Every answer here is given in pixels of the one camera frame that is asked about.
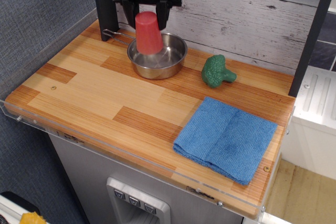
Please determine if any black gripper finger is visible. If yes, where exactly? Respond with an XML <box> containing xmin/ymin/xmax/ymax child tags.
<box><xmin>156</xmin><ymin>1</ymin><xmax>170</xmax><ymax>29</ymax></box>
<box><xmin>121</xmin><ymin>0</ymin><xmax>139</xmax><ymax>26</ymax></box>

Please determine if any red plastic cup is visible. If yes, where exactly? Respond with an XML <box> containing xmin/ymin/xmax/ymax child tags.
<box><xmin>135</xmin><ymin>12</ymin><xmax>163</xmax><ymax>55</ymax></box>

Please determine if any blue folded napkin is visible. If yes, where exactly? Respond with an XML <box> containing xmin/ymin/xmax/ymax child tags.
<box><xmin>173</xmin><ymin>97</ymin><xmax>277</xmax><ymax>185</ymax></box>

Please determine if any green toy broccoli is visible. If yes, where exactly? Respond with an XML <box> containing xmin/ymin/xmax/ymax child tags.
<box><xmin>201</xmin><ymin>55</ymin><xmax>237</xmax><ymax>88</ymax></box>

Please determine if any silver toy fridge cabinet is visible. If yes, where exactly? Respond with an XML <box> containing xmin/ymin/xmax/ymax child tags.
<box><xmin>50</xmin><ymin>135</ymin><xmax>243</xmax><ymax>223</ymax></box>

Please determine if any white toy sink unit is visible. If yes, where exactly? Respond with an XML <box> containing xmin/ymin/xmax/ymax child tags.
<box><xmin>281</xmin><ymin>67</ymin><xmax>335</xmax><ymax>179</ymax></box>

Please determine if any silver dispenser panel with buttons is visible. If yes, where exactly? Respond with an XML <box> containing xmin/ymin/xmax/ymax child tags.
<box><xmin>106</xmin><ymin>177</ymin><xmax>172</xmax><ymax>223</ymax></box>

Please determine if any yellow black object at corner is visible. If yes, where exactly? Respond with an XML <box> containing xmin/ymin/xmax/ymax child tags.
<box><xmin>0</xmin><ymin>212</ymin><xmax>46</xmax><ymax>224</ymax></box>

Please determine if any black left frame post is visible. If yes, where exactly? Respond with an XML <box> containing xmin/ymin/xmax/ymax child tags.
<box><xmin>95</xmin><ymin>0</ymin><xmax>119</xmax><ymax>41</ymax></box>

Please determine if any black frame post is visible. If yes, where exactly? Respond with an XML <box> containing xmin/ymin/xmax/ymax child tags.
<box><xmin>288</xmin><ymin>0</ymin><xmax>332</xmax><ymax>98</ymax></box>
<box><xmin>95</xmin><ymin>0</ymin><xmax>119</xmax><ymax>41</ymax></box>

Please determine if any steel pot with handle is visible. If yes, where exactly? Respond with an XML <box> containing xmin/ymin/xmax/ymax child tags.
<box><xmin>102</xmin><ymin>29</ymin><xmax>188</xmax><ymax>80</ymax></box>

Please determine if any black right frame post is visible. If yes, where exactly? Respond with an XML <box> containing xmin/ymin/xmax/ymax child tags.
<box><xmin>288</xmin><ymin>0</ymin><xmax>332</xmax><ymax>98</ymax></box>

